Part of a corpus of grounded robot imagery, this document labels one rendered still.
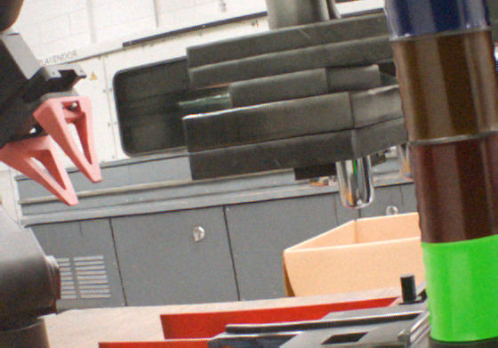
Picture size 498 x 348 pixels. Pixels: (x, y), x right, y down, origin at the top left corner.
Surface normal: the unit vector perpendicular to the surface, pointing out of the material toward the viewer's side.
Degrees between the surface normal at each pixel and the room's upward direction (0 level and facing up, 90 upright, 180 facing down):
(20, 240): 37
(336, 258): 88
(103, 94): 90
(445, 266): 104
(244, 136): 90
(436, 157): 76
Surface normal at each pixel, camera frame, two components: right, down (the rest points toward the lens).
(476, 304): -0.26, -0.15
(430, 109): -0.52, 0.37
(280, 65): -0.41, 0.11
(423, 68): -0.60, -0.11
